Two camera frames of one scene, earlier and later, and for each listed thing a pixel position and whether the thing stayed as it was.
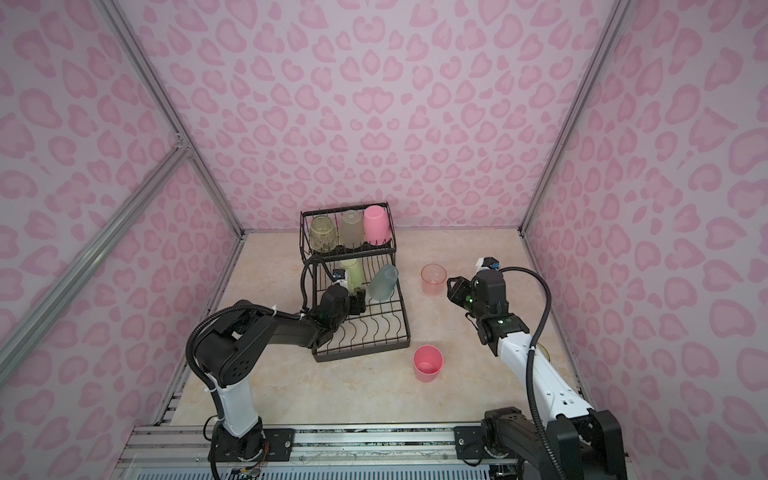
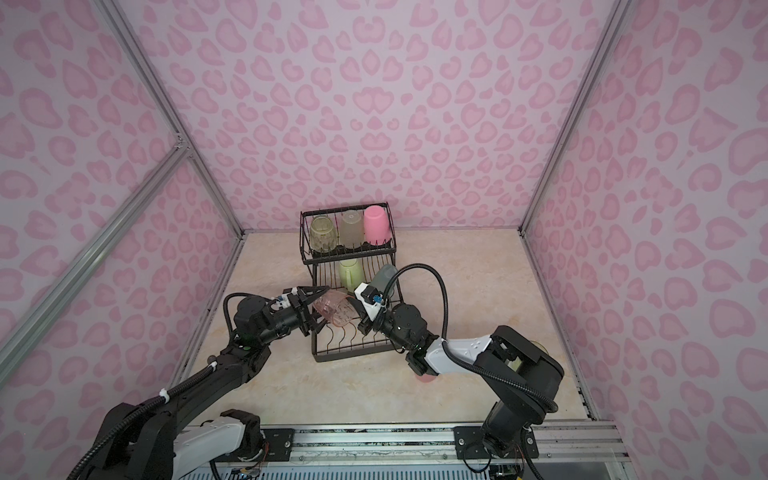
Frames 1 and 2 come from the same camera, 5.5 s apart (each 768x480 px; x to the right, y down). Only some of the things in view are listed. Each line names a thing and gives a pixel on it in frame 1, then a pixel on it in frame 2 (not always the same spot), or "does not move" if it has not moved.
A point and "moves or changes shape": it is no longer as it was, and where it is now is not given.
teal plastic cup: [382, 282] does not move
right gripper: [460, 288] -> [365, 316]
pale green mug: [354, 273] does not move
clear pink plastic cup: [433, 279] moves or changes shape
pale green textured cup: [351, 227] does not move
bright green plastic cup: [322, 234] does not move
